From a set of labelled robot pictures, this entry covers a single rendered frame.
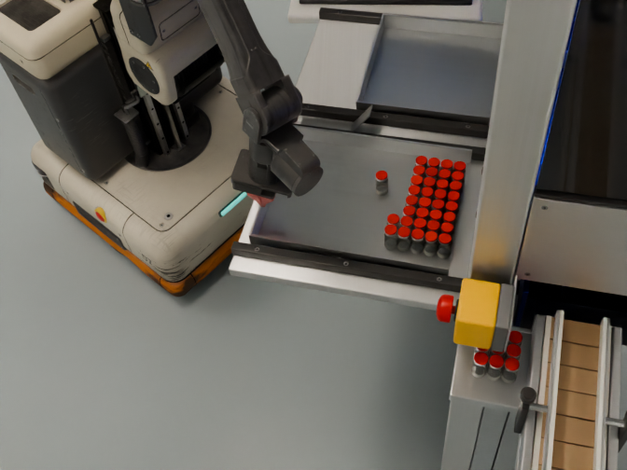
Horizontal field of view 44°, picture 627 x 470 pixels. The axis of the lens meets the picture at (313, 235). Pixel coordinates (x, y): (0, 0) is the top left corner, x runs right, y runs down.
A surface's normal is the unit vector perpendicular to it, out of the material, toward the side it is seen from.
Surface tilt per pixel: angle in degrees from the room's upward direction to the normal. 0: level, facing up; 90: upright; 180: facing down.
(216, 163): 0
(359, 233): 0
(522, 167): 90
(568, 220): 90
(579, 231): 90
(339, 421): 0
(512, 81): 90
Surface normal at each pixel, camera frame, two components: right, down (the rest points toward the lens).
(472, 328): -0.25, 0.80
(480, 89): -0.08, -0.58
